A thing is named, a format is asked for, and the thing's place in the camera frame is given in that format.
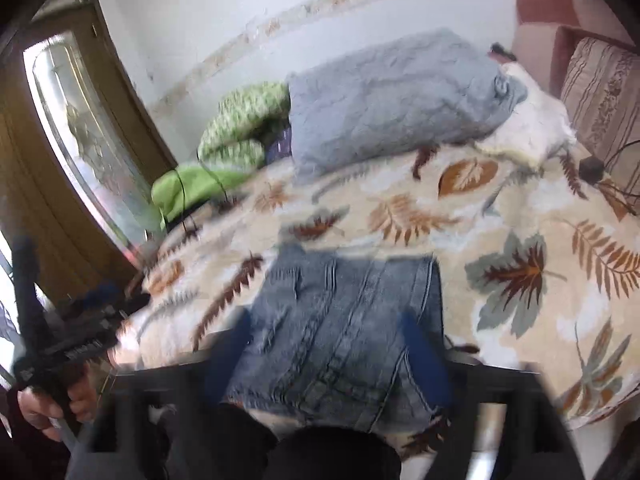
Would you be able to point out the cream white pillow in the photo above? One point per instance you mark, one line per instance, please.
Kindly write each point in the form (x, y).
(537, 129)

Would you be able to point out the grey quilted pillow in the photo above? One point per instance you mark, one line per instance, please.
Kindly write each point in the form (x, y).
(420, 90)

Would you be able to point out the wooden door with stained glass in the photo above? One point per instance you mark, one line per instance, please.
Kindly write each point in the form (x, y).
(79, 152)

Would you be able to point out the purple plastic bag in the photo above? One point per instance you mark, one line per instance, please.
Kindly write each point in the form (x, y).
(280, 148)

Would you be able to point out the black power adapter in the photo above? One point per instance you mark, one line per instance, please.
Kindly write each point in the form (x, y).
(591, 170)

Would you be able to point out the leaf pattern beige bed blanket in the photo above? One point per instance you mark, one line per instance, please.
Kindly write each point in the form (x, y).
(535, 268)

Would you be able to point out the person left hand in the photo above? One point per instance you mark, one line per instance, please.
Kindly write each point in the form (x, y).
(39, 409)

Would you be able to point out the small black object by headboard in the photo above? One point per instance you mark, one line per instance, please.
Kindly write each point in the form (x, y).
(499, 51)

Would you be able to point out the striped brown floral cushion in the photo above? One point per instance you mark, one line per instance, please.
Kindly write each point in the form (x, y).
(601, 94)

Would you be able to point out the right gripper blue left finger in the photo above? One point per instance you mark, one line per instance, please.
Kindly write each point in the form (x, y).
(121, 444)

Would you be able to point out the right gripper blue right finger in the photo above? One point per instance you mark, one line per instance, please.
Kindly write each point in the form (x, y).
(534, 442)

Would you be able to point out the grey washed denim pants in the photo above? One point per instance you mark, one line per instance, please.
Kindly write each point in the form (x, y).
(326, 343)

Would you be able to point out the green patterned quilt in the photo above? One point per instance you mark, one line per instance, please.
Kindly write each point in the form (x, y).
(232, 147)

